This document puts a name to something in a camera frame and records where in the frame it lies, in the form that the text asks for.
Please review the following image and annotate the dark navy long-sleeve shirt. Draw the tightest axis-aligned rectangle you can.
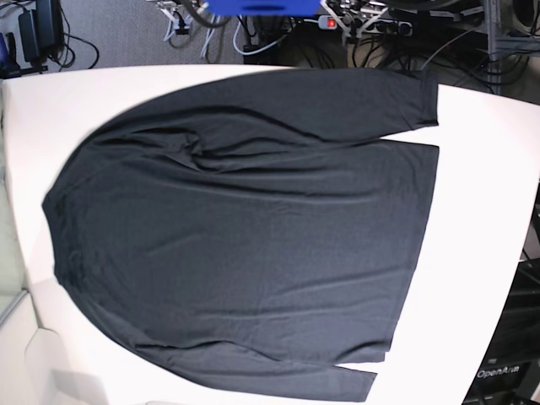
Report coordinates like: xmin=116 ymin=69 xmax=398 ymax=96
xmin=42 ymin=68 xmax=439 ymax=402

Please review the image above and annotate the blue plastic box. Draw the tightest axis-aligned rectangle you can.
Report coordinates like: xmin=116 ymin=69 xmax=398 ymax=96
xmin=208 ymin=0 xmax=320 ymax=16

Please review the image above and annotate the black power adapter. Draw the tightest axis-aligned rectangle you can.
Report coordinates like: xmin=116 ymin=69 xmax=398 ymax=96
xmin=18 ymin=0 xmax=63 ymax=63

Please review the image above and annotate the black OpenArm control box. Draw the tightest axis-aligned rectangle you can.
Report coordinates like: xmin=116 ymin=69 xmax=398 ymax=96
xmin=463 ymin=259 xmax=539 ymax=404

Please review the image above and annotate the white cable bundle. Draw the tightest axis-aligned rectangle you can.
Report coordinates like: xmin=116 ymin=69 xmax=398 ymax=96
xmin=163 ymin=14 xmax=292 ymax=60

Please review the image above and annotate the white power strip red switch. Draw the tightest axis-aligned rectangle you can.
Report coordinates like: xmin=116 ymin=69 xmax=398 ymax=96
xmin=310 ymin=15 xmax=413 ymax=37

